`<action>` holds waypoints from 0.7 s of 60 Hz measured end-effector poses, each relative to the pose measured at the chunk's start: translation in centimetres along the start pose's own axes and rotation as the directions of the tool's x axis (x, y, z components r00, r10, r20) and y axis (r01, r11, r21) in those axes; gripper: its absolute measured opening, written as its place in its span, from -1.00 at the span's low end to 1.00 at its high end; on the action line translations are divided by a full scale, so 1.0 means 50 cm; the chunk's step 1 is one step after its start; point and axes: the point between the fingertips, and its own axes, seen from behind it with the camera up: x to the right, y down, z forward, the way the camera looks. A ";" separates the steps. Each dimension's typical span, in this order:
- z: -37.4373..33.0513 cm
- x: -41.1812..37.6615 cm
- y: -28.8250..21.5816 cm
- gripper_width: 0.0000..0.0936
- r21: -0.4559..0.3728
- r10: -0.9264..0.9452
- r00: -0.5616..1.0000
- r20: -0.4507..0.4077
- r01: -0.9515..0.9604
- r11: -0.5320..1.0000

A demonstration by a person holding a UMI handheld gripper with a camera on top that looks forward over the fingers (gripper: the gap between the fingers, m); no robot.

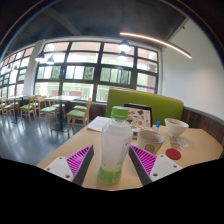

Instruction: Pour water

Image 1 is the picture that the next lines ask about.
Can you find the group of dark pendant lamps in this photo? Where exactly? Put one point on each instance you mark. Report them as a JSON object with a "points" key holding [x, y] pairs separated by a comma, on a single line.
{"points": [[124, 46]]}

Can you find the white ceramic bowl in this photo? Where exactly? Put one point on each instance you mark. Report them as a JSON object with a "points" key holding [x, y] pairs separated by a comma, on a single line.
{"points": [[176, 128]]}

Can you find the clear plastic wrapper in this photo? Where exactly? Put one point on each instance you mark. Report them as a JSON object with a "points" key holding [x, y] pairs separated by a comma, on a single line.
{"points": [[180, 142]]}

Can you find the flat round red coaster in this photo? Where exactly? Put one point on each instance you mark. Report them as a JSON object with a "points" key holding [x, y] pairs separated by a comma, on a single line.
{"points": [[173, 154]]}

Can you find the wooden dining table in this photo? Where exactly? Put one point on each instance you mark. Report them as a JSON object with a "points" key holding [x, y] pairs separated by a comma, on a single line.
{"points": [[61, 98]]}

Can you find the curved linear ceiling light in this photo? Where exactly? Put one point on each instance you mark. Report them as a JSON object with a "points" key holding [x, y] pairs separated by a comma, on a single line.
{"points": [[156, 41]]}

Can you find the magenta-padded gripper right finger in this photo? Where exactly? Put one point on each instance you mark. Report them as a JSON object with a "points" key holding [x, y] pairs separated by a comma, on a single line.
{"points": [[165, 166]]}

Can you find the clear green-capped drink bottle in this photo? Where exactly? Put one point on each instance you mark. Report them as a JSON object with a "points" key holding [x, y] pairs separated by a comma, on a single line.
{"points": [[115, 143]]}

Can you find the green booth sofa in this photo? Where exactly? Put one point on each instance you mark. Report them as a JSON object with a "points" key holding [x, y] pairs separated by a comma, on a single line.
{"points": [[166, 106]]}

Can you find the white paper sheet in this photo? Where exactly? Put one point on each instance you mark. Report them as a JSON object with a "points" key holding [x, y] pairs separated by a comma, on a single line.
{"points": [[97, 124]]}

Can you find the beige paper cup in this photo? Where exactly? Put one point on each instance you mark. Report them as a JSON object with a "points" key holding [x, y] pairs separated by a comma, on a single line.
{"points": [[150, 141]]}

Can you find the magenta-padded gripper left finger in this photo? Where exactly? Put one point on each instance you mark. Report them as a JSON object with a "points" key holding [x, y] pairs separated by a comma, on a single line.
{"points": [[60, 166]]}

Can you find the small blue-capped bottle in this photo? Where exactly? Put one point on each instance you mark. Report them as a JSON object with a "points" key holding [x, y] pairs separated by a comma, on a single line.
{"points": [[157, 124]]}

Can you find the group of green-seated wooden chairs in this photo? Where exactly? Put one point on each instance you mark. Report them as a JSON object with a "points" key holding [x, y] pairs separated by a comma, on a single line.
{"points": [[76, 114]]}

